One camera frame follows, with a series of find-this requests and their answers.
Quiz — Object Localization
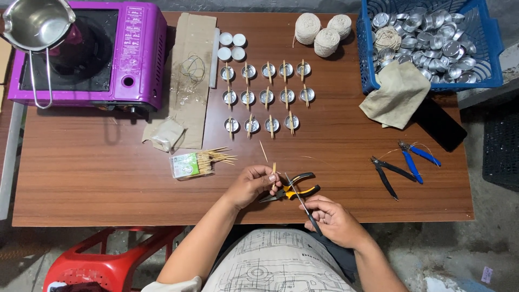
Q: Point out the person's left hand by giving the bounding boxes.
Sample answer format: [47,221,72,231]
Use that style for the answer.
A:
[225,164,283,212]

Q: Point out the person's right hand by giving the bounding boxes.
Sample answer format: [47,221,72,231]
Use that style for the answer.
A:
[304,195,366,250]

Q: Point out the small black-handled scissors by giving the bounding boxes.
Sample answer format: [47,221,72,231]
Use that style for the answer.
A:
[285,173,324,237]

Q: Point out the yellow and black pliers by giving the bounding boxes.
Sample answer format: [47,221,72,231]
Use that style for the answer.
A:
[259,172,321,204]

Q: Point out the open toothpick packet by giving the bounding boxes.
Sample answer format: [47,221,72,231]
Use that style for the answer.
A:
[169,147,238,180]

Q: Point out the person's white printed shirt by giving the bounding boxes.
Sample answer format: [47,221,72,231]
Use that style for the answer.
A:
[141,228,358,292]

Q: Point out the rows of cups with sticks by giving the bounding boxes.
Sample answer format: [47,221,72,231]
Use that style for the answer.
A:
[219,59,316,141]

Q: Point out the clear crumpled plastic bag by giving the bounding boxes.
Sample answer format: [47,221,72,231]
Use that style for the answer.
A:
[149,118,186,153]

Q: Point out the brown cardboard sheet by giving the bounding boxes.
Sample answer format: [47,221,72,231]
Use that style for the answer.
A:
[142,12,217,151]

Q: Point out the long white wax stick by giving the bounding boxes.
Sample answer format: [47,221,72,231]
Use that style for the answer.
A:
[209,27,221,89]

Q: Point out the beige cloth rag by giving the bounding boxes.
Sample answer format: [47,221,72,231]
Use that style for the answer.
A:
[359,61,431,130]

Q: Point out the black smartphone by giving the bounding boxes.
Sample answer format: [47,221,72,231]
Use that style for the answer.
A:
[411,97,468,153]

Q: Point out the red plastic stool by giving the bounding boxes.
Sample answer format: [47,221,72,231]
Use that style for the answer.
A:
[42,226,185,292]

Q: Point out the purple portable gas stove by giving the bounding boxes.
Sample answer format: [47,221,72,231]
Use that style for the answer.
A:
[7,1,168,115]

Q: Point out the black plastic crate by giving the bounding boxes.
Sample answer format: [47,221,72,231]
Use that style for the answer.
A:
[482,114,519,193]

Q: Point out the flattened cream twine ball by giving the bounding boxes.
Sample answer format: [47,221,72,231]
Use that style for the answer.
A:
[374,26,402,52]

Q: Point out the heap of empty tin cups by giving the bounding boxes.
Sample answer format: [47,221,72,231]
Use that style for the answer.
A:
[371,7,478,84]

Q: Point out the blue plastic basket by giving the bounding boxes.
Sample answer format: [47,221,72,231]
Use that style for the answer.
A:
[356,0,504,95]

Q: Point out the white board strip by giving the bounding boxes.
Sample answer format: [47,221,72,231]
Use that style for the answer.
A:
[0,102,26,221]

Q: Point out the steel pouring pot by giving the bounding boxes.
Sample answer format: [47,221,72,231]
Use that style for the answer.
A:
[0,0,77,110]

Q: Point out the black wire cutters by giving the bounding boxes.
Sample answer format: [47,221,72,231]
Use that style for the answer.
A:
[371,157,417,201]

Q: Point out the blue-handled wire cutters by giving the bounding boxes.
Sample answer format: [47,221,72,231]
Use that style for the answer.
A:
[398,140,442,185]

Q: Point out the thin wire coil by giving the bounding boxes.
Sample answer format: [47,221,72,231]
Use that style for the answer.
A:
[180,54,206,85]

